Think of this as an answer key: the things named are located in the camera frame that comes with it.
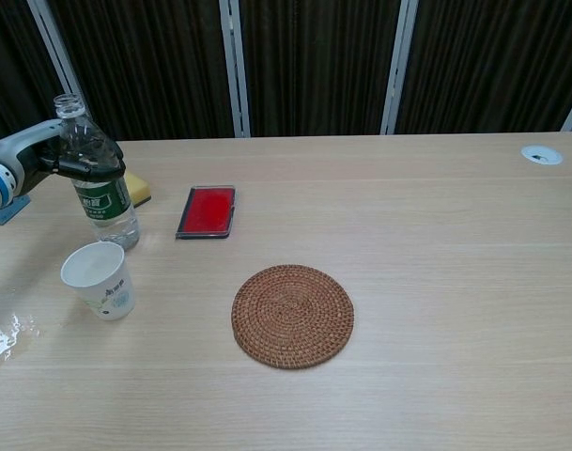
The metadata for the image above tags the white printed paper cup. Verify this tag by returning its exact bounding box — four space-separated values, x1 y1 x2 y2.
60 241 137 322

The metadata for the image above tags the red ink pad case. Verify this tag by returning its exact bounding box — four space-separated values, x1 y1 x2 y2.
175 184 237 241

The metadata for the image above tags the white round cable grommet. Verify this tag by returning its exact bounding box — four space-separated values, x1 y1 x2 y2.
520 145 564 166

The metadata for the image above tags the dark pleated partition panel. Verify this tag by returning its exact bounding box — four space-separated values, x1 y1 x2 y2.
394 0 572 134
238 0 403 138
0 0 85 156
46 0 235 141

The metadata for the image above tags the blue cardboard box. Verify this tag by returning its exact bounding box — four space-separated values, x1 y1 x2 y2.
0 194 32 227

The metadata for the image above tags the clear green-label plastic water bottle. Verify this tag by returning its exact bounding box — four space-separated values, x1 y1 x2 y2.
54 92 141 252

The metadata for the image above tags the yellow sponge with square hole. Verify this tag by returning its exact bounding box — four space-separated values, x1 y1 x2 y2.
124 168 152 207

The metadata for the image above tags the round brown woven coaster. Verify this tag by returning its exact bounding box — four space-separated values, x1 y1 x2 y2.
230 263 356 371

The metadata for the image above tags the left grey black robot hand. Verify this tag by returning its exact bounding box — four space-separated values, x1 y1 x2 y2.
0 119 126 196

